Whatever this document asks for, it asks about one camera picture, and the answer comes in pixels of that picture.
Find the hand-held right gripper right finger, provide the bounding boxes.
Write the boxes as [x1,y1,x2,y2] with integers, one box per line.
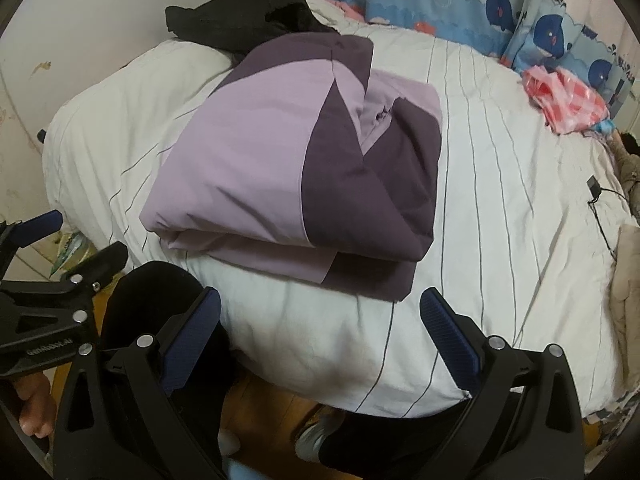
[420,287,586,480]

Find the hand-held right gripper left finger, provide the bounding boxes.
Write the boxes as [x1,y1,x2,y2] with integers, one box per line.
[52,286,226,480]

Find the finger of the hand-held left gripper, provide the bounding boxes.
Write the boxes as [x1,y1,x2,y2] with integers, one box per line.
[0,241,130,307]
[0,209,65,261]

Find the purple two-tone jacket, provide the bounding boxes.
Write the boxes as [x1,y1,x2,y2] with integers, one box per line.
[139,31,443,303]

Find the person's left hand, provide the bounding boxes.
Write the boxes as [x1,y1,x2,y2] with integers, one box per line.
[12,374,57,438]

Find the yellowish plastic bag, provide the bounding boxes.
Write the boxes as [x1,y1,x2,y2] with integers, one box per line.
[50,232,97,276]

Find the white striped bed sheet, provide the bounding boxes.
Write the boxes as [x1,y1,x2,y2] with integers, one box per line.
[40,0,640,418]

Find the person's right leg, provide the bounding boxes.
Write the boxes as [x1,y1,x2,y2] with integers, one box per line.
[315,405,473,480]

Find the white shoe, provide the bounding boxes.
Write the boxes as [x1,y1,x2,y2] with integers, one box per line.
[295,412,346,461]

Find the beige quilted jacket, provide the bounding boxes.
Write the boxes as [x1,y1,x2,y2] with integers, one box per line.
[612,224,640,361]

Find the khaki clothing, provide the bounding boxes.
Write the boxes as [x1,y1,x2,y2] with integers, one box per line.
[612,147,640,196]

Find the pink checked cloth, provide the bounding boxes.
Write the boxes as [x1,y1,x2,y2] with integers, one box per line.
[521,64,608,135]

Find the black garment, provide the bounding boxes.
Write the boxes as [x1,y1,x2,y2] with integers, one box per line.
[165,0,342,56]

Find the whale print curtain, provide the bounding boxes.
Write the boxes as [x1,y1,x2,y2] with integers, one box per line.
[320,0,640,106]

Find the pink bedding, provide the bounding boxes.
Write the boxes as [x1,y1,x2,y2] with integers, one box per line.
[332,0,368,20]

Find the black charger with cable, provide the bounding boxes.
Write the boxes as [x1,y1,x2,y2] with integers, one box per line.
[586,176,627,261]

